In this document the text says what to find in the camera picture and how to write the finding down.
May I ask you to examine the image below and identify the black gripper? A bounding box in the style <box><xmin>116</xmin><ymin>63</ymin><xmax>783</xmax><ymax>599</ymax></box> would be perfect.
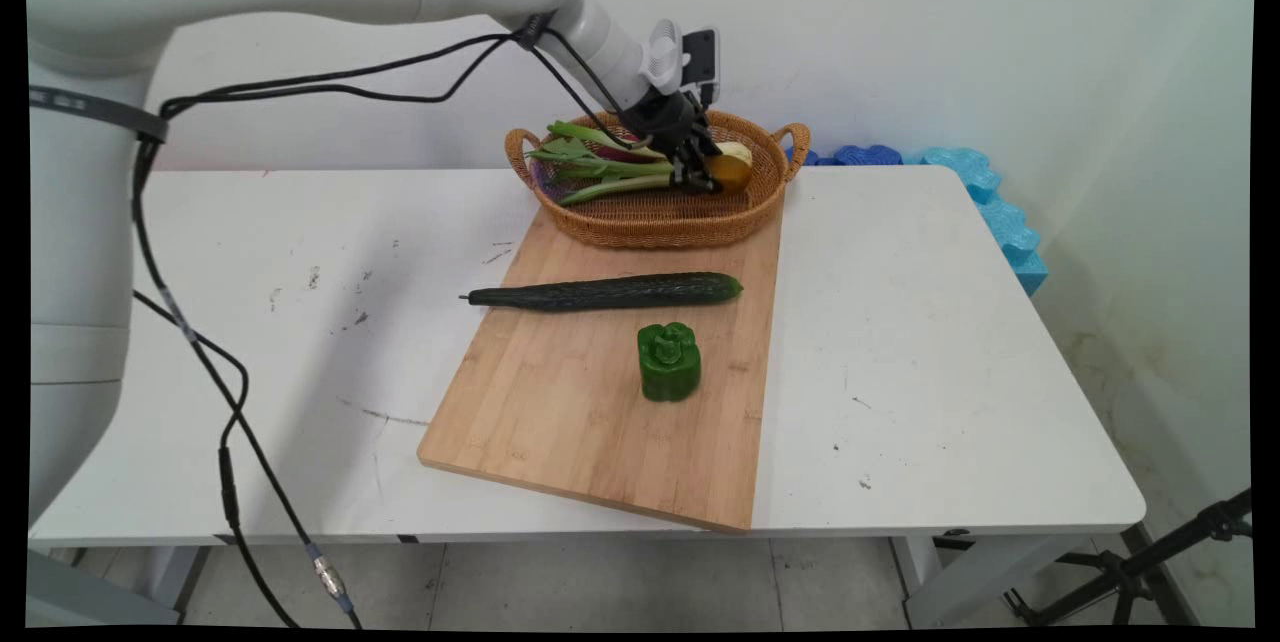
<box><xmin>627</xmin><ymin>89</ymin><xmax>727</xmax><ymax>196</ymax></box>

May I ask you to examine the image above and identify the brown potato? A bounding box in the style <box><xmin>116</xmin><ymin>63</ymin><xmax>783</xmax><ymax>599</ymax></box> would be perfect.
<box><xmin>704</xmin><ymin>154</ymin><xmax>754</xmax><ymax>194</ymax></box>

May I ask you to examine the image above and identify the woven wicker basket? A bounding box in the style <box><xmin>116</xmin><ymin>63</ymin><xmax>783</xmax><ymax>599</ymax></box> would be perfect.
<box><xmin>505</xmin><ymin>109</ymin><xmax>812</xmax><ymax>250</ymax></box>

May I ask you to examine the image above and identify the purple vegetable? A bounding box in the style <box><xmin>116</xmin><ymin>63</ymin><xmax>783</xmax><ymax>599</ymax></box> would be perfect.
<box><xmin>597</xmin><ymin>134</ymin><xmax>663</xmax><ymax>164</ymax></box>

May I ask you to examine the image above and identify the green bok choy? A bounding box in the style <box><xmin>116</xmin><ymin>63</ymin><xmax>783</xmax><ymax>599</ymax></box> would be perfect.
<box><xmin>527</xmin><ymin>121</ymin><xmax>754</xmax><ymax>208</ymax></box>

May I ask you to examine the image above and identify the dark blue foam piece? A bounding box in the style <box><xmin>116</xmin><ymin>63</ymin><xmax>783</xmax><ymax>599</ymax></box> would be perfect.
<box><xmin>785</xmin><ymin>144</ymin><xmax>904</xmax><ymax>169</ymax></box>

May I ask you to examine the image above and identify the dark green cucumber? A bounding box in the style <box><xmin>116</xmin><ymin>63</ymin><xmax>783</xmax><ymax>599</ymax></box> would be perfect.
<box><xmin>459</xmin><ymin>272</ymin><xmax>745</xmax><ymax>311</ymax></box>

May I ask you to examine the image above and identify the green bell pepper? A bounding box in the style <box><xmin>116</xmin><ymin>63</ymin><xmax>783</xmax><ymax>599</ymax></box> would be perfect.
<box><xmin>637</xmin><ymin>322</ymin><xmax>703</xmax><ymax>403</ymax></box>

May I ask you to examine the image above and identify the wooden cutting board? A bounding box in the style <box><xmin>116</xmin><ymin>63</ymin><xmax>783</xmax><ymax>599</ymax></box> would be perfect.
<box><xmin>417</xmin><ymin>205</ymin><xmax>784</xmax><ymax>534</ymax></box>

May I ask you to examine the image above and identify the light blue foam piece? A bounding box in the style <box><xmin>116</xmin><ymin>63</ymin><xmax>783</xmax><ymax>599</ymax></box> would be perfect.
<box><xmin>903</xmin><ymin>147</ymin><xmax>1050</xmax><ymax>299</ymax></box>

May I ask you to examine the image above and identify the white table leg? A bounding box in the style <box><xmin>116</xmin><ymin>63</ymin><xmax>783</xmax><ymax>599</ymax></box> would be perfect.
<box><xmin>148</xmin><ymin>544</ymin><xmax>213</xmax><ymax>615</ymax></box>
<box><xmin>889</xmin><ymin>533</ymin><xmax>1096</xmax><ymax>629</ymax></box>

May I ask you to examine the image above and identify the black tripod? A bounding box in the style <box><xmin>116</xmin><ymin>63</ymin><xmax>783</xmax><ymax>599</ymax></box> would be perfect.
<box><xmin>935</xmin><ymin>488</ymin><xmax>1254</xmax><ymax>628</ymax></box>

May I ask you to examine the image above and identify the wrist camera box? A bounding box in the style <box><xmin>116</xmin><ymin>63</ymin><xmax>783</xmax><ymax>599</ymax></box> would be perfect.
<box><xmin>679</xmin><ymin>26</ymin><xmax>722</xmax><ymax>110</ymax></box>

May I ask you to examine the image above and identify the black cable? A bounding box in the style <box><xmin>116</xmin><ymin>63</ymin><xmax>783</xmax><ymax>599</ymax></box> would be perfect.
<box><xmin>130</xmin><ymin>10</ymin><xmax>641</xmax><ymax>629</ymax></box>
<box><xmin>132</xmin><ymin>288</ymin><xmax>364</xmax><ymax>629</ymax></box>

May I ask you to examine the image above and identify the grey strap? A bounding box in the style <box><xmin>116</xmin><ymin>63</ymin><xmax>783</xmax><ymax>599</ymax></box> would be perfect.
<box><xmin>29</xmin><ymin>86</ymin><xmax>170</xmax><ymax>145</ymax></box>

